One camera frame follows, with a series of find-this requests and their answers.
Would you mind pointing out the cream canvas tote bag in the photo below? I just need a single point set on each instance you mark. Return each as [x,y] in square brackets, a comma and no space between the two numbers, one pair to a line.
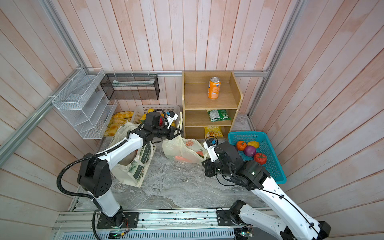
[133,168]

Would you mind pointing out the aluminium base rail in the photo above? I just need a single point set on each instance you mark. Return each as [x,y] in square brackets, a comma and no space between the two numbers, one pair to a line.
[183,224]

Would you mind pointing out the purple onion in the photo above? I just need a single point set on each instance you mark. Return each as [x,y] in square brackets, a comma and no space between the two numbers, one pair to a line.
[250,151]

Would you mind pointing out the white plastic fruit basket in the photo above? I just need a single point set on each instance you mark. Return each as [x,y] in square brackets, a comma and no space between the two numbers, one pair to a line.
[143,109]

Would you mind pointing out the yellow bell pepper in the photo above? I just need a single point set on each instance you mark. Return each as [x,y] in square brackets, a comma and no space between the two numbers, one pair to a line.
[254,144]

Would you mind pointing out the white wire rack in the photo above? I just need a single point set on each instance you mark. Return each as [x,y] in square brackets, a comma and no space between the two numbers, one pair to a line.
[84,104]

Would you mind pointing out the tray of yellow breads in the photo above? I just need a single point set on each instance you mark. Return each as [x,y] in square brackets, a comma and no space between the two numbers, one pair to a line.
[117,121]

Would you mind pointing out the black mesh basket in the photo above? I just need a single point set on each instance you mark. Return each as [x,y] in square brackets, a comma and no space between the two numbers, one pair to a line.
[131,87]

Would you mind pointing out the orange soda can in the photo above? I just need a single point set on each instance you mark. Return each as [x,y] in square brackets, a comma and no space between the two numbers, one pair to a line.
[214,88]

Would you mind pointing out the yellow plastic bag orange print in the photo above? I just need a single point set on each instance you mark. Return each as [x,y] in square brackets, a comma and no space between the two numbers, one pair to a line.
[188,148]

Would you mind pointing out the teal plastic basket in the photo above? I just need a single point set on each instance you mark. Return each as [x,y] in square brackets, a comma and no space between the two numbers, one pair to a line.
[272,165]

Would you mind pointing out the orange carrot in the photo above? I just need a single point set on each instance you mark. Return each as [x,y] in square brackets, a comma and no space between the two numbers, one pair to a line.
[182,159]

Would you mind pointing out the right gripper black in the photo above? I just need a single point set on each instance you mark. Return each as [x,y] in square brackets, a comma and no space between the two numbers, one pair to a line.
[207,163]

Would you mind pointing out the green snack packet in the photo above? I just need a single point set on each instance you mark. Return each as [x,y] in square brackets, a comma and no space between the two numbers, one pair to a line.
[218,115]

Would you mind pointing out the wooden shelf unit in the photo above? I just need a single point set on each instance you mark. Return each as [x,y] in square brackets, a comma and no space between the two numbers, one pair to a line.
[196,102]

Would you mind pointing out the red tomato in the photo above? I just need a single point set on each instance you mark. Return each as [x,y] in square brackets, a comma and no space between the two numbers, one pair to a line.
[260,158]

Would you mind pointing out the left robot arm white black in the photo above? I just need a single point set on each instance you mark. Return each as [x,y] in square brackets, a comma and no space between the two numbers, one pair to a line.
[95,171]

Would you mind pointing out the yellow chips packet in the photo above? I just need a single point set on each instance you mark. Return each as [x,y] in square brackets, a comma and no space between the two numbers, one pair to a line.
[213,131]

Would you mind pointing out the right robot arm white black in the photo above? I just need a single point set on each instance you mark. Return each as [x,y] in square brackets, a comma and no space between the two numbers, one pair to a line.
[291,223]

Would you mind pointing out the small orange pumpkin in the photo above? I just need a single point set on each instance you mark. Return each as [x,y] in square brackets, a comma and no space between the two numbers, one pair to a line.
[241,145]

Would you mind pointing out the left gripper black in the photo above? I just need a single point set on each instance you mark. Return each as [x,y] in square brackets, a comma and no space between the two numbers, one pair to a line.
[171,134]

